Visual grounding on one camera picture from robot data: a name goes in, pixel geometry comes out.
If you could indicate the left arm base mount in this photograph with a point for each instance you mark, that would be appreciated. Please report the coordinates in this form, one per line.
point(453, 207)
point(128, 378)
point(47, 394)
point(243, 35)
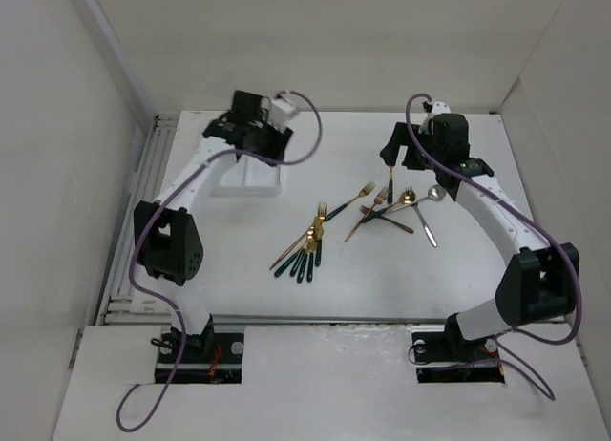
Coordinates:
point(214, 357)

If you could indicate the gold fork green handle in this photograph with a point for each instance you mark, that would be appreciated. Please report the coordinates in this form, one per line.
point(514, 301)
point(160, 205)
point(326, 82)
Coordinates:
point(319, 232)
point(364, 191)
point(390, 200)

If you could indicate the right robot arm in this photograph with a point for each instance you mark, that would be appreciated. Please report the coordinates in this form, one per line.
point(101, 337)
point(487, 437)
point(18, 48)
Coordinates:
point(541, 278)

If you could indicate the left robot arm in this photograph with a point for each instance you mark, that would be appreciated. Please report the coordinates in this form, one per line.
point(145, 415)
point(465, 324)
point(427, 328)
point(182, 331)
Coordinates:
point(169, 251)

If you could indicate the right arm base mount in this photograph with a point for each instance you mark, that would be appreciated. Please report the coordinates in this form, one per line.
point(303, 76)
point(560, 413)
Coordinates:
point(438, 361)

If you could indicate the white cutlery tray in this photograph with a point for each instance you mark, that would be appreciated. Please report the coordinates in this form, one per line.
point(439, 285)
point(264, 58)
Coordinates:
point(250, 177)

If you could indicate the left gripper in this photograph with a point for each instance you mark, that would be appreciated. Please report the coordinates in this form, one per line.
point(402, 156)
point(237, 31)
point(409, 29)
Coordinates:
point(280, 138)

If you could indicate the gold knife green handle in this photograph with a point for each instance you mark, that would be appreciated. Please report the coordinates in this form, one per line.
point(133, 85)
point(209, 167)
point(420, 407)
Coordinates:
point(299, 271)
point(309, 259)

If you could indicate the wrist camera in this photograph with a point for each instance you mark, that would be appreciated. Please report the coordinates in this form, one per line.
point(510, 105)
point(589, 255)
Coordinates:
point(281, 110)
point(434, 108)

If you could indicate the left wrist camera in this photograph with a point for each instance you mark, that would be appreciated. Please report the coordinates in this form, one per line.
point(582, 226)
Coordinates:
point(281, 110)

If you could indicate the silver fork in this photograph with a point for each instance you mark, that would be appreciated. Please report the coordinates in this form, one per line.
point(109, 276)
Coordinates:
point(425, 224)

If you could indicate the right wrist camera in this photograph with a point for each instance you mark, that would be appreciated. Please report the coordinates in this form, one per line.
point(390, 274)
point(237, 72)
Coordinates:
point(434, 108)

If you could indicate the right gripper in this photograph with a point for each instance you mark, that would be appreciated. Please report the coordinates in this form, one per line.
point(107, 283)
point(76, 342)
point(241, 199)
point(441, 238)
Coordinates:
point(401, 136)

